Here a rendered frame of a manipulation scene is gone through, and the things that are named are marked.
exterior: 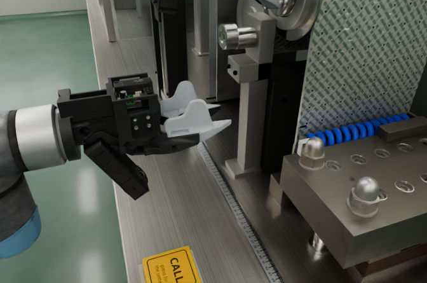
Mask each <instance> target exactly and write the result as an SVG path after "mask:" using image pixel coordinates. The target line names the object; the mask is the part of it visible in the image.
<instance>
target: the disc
mask: <svg viewBox="0 0 427 283"><path fill-rule="evenodd" d="M321 4H322V0H311V5H310V8H309V11H308V14H307V15H306V18H305V19H304V21H303V22H302V24H301V25H300V26H298V27H297V28H295V29H290V30H282V29H280V28H278V27H277V26H276V31H277V32H278V33H279V35H280V36H281V37H283V38H285V39H287V40H289V41H296V40H299V39H301V38H303V37H304V36H305V35H306V34H307V33H308V32H309V31H310V30H311V28H312V27H313V25H314V23H315V21H316V19H317V17H318V14H319V11H320V7H321Z"/></svg>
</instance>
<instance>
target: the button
mask: <svg viewBox="0 0 427 283"><path fill-rule="evenodd" d="M142 266H143V270H144V276H145V280H146V283H201V280H200V276H199V274H198V271H197V269H196V265H195V263H194V259H193V256H192V254H191V251H190V248H189V246H185V247H181V248H178V249H174V250H171V251H167V252H163V253H161V254H157V255H154V256H149V257H147V258H143V259H142Z"/></svg>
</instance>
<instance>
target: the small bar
mask: <svg viewBox="0 0 427 283"><path fill-rule="evenodd" d="M423 133H427V118H425V117H424V116H419V117H416V118H411V119H407V120H402V121H396V122H393V123H387V124H384V125H379V126H378V128H377V131H376V135H377V136H378V137H380V138H381V139H382V140H384V141H385V142H389V141H394V140H397V139H402V138H405V137H410V136H413V135H418V134H423Z"/></svg>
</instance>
